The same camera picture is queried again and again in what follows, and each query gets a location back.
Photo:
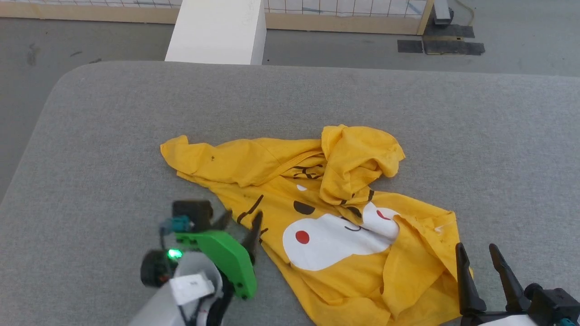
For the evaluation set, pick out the white rectangular block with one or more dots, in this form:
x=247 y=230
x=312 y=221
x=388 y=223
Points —
x=217 y=31

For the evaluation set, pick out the lemon print partition panel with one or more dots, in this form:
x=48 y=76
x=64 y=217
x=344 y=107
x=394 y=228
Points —
x=317 y=20

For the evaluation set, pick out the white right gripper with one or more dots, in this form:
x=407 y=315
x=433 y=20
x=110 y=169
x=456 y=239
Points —
x=498 y=319

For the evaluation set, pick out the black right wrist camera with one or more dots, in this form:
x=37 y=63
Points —
x=550 y=301

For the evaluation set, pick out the large black floor mat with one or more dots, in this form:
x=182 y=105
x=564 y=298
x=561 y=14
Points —
x=453 y=45

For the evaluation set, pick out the yellow printed t-shirt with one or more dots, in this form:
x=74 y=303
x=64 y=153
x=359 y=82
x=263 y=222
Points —
x=344 y=280

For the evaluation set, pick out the small black floor mat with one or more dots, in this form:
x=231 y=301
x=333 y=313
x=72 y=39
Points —
x=410 y=46

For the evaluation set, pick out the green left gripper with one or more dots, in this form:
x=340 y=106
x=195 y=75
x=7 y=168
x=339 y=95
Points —
x=226 y=256

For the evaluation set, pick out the grey metal stand foot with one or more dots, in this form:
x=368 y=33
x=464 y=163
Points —
x=442 y=13

